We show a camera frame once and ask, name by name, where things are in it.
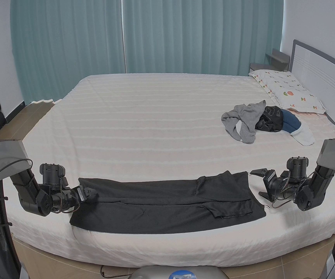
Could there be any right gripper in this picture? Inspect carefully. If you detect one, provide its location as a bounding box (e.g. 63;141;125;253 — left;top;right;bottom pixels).
250;169;291;203

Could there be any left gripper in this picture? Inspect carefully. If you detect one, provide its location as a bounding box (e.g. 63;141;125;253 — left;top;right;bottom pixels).
59;185;100;212

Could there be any black T-shirt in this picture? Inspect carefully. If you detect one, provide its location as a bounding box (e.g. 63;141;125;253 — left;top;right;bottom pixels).
69;170;267;234

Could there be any bed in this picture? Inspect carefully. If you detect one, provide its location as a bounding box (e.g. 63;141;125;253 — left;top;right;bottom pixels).
2;40;335;267

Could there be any white garment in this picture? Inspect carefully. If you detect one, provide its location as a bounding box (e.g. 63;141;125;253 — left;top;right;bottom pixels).
291;125;315;146

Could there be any black shiny garment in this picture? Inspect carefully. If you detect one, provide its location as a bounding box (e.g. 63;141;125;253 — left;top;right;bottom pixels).
255;105;284;133

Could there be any dark blue garment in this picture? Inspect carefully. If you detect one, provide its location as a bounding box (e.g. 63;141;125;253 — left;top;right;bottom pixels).
281;109;302;135

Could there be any grey garment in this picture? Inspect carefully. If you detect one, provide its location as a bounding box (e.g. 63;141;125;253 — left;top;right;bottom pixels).
221;100;267;144

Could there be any white printed pillow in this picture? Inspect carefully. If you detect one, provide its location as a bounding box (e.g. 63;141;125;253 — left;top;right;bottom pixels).
248;69;327;114

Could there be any grey bedside table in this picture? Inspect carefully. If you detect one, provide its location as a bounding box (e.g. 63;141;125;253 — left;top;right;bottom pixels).
249;48;290;71

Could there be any blue-green curtain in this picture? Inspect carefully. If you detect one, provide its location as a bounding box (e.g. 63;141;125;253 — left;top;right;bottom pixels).
10;0;126;103
122;0;284;75

